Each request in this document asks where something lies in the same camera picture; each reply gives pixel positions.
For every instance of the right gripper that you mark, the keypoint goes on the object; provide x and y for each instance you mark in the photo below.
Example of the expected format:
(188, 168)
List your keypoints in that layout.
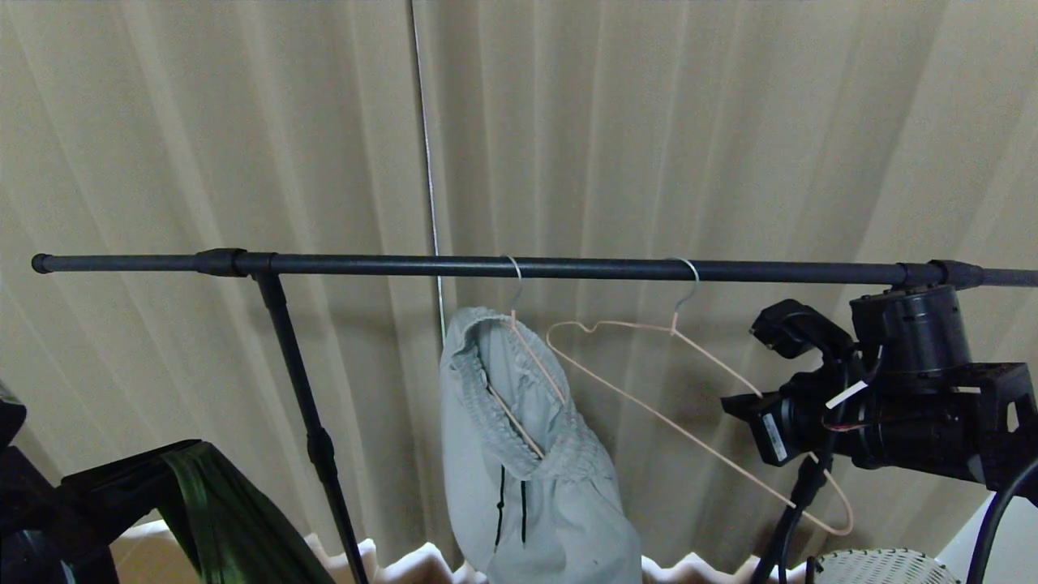
(876, 434)

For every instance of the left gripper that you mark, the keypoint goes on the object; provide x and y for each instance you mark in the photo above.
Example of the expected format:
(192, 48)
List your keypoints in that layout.
(40, 527)

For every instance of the green garment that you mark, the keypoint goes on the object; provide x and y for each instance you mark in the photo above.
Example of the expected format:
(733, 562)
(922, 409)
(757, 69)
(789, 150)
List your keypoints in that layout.
(227, 519)

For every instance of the pink clothes hanger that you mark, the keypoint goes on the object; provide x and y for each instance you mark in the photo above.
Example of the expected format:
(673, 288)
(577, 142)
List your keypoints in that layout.
(535, 359)
(673, 324)

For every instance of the pale grey shorts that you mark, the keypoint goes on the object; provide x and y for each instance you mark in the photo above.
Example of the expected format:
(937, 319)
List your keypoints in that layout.
(527, 503)

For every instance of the white laundry basket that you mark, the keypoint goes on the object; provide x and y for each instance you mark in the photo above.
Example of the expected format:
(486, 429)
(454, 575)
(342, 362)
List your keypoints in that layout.
(884, 568)

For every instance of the black clothes rack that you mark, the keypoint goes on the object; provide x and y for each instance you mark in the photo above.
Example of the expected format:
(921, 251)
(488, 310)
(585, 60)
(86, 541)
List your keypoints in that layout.
(568, 268)

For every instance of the beige curtain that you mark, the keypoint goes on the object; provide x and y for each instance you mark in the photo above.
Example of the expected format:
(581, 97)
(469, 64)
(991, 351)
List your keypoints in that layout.
(730, 122)

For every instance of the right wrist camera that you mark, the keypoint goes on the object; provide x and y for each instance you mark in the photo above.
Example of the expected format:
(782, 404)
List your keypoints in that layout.
(791, 328)

